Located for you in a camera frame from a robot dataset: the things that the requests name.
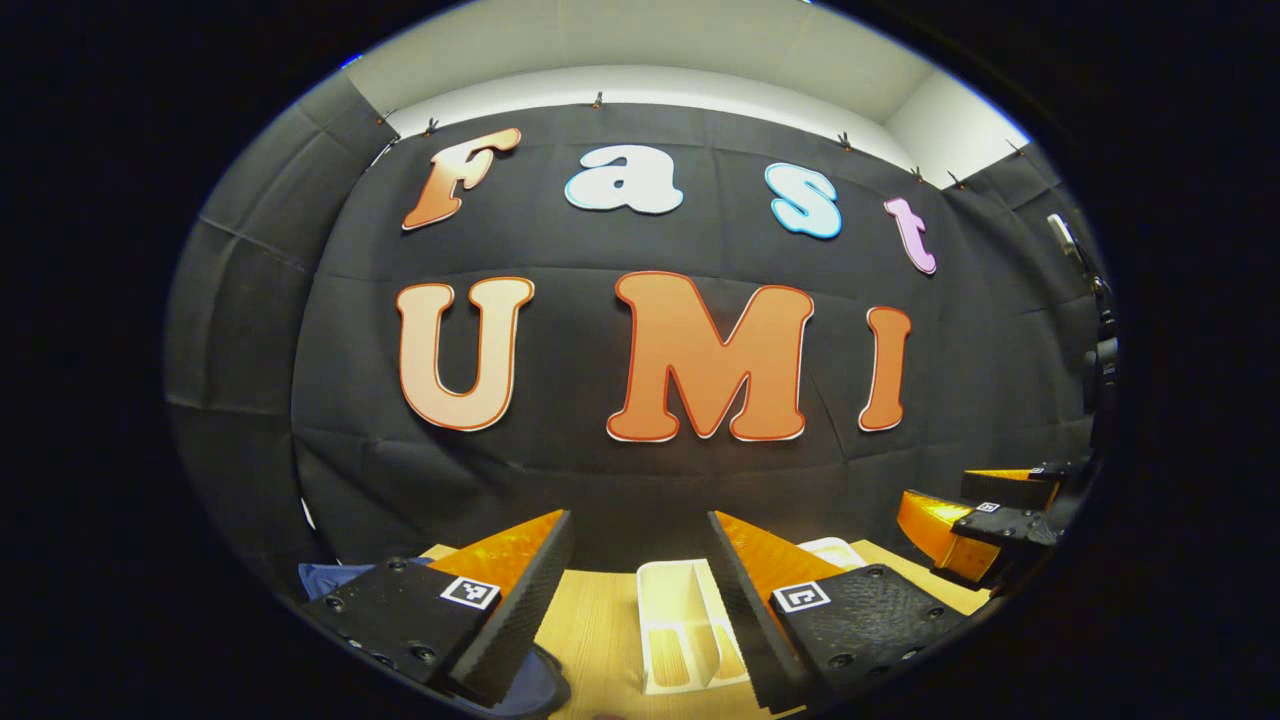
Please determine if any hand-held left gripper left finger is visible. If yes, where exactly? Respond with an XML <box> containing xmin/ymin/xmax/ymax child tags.
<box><xmin>300</xmin><ymin>508</ymin><xmax>576</xmax><ymax>709</ymax></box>

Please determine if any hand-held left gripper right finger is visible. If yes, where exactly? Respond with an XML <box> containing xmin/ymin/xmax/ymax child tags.
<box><xmin>708</xmin><ymin>510</ymin><xmax>969</xmax><ymax>713</ymax></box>

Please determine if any white bookshelf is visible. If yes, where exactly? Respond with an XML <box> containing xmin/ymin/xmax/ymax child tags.
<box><xmin>636</xmin><ymin>537</ymin><xmax>869</xmax><ymax>696</ymax></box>

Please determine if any blue schoolbag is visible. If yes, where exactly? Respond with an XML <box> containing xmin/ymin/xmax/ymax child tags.
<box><xmin>298</xmin><ymin>560</ymin><xmax>573</xmax><ymax>720</ymax></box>

